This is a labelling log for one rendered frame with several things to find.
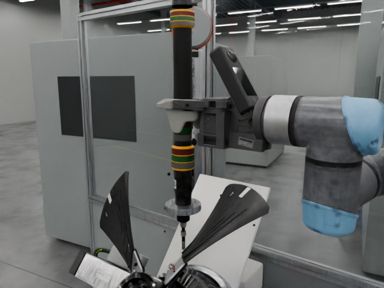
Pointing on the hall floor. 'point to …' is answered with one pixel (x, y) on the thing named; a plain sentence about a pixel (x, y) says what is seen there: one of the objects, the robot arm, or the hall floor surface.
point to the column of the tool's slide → (198, 97)
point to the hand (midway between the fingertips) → (171, 100)
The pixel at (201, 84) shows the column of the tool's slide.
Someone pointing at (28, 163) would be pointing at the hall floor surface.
